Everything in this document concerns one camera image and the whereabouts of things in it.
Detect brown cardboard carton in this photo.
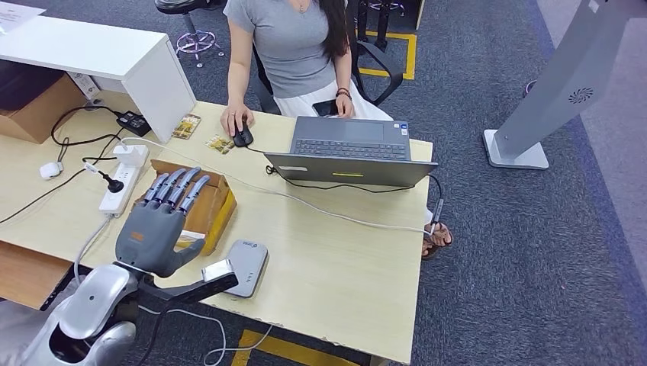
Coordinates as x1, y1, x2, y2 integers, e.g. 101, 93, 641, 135
0, 72, 88, 145

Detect patterned ID card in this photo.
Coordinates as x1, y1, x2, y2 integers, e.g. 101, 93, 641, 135
205, 135, 236, 155

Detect white desk shelf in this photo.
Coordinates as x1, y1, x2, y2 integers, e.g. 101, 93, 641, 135
0, 14, 197, 144

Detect black computer mouse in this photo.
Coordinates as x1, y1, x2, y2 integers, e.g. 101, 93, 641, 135
233, 120, 255, 149

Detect white printed box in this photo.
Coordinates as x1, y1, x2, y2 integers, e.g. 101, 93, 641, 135
66, 71, 101, 99

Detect black looped cable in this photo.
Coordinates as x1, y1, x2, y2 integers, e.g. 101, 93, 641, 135
49, 104, 124, 162

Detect grey laptop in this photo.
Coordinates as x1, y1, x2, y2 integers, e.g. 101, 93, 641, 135
263, 116, 439, 188

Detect black stand legs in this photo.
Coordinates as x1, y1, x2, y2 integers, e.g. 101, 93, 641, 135
357, 0, 390, 52

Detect black power adapter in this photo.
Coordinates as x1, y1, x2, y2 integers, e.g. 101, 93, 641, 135
116, 111, 152, 137

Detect white power strip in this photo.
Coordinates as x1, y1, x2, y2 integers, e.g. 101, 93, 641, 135
98, 161, 141, 217

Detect person's leg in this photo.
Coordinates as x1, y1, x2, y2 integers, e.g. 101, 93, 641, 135
0, 274, 95, 366

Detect grey power strip cable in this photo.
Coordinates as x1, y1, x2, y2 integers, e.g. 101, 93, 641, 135
74, 216, 114, 284

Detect grey white card reader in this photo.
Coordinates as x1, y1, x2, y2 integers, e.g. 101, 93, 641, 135
222, 239, 269, 299

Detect yellow floor tape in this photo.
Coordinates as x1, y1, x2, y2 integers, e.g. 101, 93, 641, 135
230, 329, 362, 366
356, 30, 418, 81

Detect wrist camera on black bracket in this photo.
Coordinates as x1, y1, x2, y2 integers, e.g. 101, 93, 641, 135
136, 258, 240, 305

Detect long black cable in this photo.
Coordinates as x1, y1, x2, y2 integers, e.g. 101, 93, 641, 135
0, 130, 127, 226

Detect person's right hand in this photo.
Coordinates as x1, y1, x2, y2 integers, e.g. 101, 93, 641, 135
220, 102, 256, 138

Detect black power plug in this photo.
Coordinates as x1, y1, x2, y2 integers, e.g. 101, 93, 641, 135
97, 170, 125, 194

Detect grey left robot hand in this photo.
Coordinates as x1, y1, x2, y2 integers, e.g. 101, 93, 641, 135
114, 166, 211, 279

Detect white printed paper sheet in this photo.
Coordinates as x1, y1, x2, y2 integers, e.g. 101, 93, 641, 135
0, 1, 47, 32

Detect person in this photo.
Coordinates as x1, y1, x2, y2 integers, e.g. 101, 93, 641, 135
220, 0, 394, 138

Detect black camera cable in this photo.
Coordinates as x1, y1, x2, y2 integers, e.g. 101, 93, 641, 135
136, 303, 173, 366

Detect person's left hand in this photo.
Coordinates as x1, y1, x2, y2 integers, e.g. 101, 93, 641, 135
335, 93, 355, 119

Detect white floor cable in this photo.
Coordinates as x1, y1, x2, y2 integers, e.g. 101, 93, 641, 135
139, 305, 274, 366

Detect brown wooden drawer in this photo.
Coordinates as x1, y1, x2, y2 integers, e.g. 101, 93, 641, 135
0, 239, 74, 312

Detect white charger block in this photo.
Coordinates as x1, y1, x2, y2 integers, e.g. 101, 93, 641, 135
111, 143, 150, 169

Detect small white rounded case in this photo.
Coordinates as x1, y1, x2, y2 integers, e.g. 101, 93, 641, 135
38, 161, 64, 181

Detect black smartphone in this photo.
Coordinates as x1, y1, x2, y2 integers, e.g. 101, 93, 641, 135
311, 99, 340, 117

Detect white desk cable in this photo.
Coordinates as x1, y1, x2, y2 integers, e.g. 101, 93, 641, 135
120, 137, 435, 236

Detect patterned yellow green card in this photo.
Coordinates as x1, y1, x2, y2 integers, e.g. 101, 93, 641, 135
172, 114, 202, 140

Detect black stool chrome base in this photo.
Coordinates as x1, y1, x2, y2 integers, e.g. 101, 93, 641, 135
155, 0, 226, 68

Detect cardboard box yellow rim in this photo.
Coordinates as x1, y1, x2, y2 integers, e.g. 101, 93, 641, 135
132, 159, 237, 256

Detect grey kiosk stand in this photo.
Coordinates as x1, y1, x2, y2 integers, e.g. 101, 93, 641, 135
482, 0, 647, 171

